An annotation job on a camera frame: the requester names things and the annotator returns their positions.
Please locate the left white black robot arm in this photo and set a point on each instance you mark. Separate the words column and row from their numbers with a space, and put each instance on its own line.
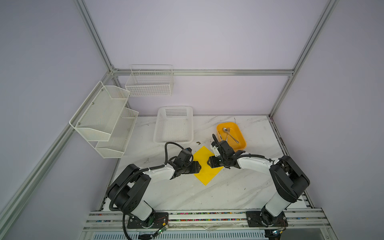
column 127, row 191

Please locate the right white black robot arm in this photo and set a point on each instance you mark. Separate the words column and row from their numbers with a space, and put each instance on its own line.
column 289, row 180

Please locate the aluminium front rail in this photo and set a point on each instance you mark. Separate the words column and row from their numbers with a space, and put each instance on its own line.
column 216, row 220

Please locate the white plastic perforated basket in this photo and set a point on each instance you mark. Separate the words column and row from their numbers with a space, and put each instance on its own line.
column 174, row 124

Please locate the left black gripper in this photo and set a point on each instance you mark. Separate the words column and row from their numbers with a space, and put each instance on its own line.
column 195, row 167

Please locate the white wire wall basket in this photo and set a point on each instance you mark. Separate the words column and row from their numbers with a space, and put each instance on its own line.
column 150, row 80

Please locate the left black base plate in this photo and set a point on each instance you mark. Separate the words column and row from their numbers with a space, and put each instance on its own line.
column 156, row 220

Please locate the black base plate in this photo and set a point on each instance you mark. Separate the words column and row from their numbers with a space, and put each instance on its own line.
column 156, row 220
column 265, row 219

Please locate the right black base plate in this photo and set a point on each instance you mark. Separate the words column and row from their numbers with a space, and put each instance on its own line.
column 265, row 219

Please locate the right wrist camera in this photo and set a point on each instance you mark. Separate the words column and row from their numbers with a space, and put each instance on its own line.
column 214, row 149

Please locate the yellow plastic tub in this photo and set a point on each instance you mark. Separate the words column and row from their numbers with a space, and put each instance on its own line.
column 236, row 133

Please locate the lower white mesh shelf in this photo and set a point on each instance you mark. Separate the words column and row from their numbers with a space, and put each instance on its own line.
column 116, row 147

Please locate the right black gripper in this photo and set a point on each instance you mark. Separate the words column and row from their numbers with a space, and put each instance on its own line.
column 212, row 163

